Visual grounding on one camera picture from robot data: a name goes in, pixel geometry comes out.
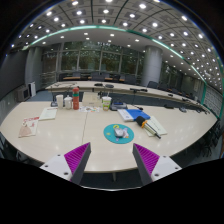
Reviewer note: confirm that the curved beige conference table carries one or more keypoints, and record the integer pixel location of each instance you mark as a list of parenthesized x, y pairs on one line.
[(90, 86)]

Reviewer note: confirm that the white sheet of paper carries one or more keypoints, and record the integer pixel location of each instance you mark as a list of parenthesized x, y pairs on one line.
[(159, 126)]

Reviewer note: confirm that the colourful sticker sheet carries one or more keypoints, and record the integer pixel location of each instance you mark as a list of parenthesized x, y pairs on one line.
[(90, 109)]

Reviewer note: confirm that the white standing appliance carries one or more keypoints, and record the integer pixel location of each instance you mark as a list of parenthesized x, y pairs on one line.
[(32, 89)]

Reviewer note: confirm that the green printed paper cup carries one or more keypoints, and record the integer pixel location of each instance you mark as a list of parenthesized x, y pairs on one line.
[(106, 104)]

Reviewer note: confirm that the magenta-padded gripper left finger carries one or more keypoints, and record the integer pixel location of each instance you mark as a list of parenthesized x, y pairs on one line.
[(74, 156)]

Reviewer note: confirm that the silver grey computer mouse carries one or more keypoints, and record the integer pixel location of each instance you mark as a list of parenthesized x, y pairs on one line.
[(118, 132)]

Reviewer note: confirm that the grey box appliance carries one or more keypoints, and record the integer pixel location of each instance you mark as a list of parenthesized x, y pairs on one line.
[(22, 93)]

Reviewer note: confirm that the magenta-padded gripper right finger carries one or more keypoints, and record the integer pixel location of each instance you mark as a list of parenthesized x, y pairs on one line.
[(148, 158)]

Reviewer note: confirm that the cream paper booklet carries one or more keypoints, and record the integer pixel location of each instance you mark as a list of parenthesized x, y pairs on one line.
[(48, 113)]

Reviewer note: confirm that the group of ceiling lights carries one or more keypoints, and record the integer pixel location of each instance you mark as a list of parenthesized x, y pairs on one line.
[(106, 11)]

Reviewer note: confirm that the stack of white paper cups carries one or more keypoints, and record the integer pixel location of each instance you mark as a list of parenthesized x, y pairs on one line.
[(59, 102)]

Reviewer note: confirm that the round teal cartoon mouse pad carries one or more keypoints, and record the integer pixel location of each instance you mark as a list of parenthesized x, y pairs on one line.
[(109, 135)]

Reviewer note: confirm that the red and white printed leaflet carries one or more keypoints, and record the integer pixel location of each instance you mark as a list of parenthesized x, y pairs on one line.
[(29, 127)]

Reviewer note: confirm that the black desk conference unit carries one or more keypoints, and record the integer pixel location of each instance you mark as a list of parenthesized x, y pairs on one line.
[(53, 104), (118, 106)]

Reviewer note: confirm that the blue and white book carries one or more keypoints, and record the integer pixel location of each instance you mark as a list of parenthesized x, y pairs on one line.
[(138, 113)]

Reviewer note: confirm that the red bottle with green band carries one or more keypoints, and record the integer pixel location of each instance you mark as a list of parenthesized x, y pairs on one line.
[(76, 100)]

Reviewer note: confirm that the white lidded ceramic mug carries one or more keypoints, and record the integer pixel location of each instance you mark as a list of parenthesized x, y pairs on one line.
[(68, 103)]

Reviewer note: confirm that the group of dark office chairs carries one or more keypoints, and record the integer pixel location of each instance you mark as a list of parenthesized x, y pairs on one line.
[(130, 79)]

